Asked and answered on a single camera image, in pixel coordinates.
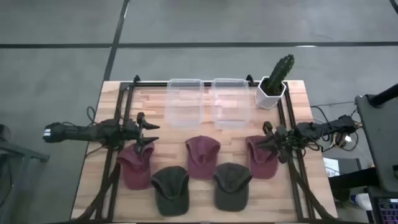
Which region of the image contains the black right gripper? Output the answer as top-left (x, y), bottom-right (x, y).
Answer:
top-left (255, 121), bottom-right (290, 164)

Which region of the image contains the grey equipment cart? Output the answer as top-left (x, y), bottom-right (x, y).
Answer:
top-left (355, 93), bottom-right (398, 193)

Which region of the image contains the green cactus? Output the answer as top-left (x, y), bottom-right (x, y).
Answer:
top-left (266, 54), bottom-right (295, 95)

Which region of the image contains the clear plastic container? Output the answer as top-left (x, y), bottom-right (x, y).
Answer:
top-left (211, 77), bottom-right (251, 131)
top-left (164, 78), bottom-right (205, 131)

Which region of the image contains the dark green baseball cap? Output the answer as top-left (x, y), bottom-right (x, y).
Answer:
top-left (213, 162), bottom-right (253, 212)
top-left (150, 166), bottom-right (190, 217)

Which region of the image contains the maroon baseball cap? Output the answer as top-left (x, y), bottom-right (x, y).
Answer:
top-left (116, 141), bottom-right (155, 191)
top-left (185, 135), bottom-right (221, 180)
top-left (245, 135), bottom-right (280, 180)

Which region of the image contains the backlit keyboard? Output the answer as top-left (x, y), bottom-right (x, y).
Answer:
top-left (377, 198), bottom-right (398, 224)

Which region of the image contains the black aluminium table frame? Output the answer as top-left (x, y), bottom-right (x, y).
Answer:
top-left (71, 74), bottom-right (337, 223)

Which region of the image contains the white paper sheet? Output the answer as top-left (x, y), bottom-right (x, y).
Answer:
top-left (323, 157), bottom-right (341, 178)

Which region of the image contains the black pole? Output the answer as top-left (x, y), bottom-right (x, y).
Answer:
top-left (369, 83), bottom-right (398, 106)

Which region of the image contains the black cable bundle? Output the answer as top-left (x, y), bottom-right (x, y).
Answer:
top-left (310, 101), bottom-right (365, 153)

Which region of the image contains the white plastic bottle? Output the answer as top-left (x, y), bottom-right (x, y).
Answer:
top-left (350, 192), bottom-right (373, 212)

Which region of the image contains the black shelf board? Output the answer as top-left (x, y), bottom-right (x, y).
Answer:
top-left (328, 166), bottom-right (382, 191)

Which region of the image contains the white hexagonal plant pot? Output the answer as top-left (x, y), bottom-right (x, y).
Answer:
top-left (255, 76), bottom-right (287, 110)

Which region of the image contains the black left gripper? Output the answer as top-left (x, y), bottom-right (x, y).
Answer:
top-left (123, 111), bottom-right (161, 154)

